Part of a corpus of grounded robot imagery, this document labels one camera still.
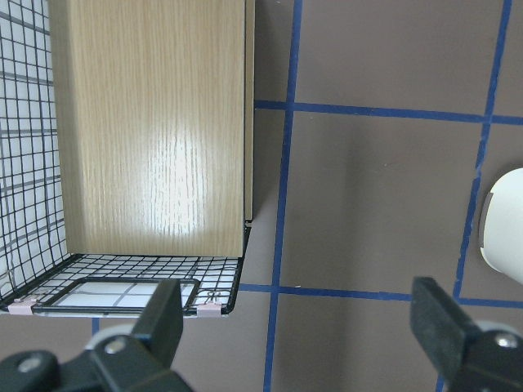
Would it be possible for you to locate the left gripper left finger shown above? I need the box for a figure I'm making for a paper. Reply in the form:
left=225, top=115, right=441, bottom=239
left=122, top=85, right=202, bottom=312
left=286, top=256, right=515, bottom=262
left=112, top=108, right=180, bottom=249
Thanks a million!
left=131, top=279, right=183, bottom=368

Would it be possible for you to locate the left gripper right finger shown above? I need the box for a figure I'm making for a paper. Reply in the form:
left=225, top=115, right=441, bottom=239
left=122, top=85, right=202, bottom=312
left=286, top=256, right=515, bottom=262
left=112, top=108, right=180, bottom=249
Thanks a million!
left=409, top=277, right=482, bottom=374

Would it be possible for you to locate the cream white toaster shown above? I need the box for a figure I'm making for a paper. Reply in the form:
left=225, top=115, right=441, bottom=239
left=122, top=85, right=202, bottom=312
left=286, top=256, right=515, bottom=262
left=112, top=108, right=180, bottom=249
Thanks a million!
left=478, top=168, right=522, bottom=283

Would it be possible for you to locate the wire basket with wooden box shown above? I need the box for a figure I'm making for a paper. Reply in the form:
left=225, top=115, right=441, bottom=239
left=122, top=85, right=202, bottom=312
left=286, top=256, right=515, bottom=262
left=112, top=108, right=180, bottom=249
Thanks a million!
left=1, top=1, right=256, bottom=317

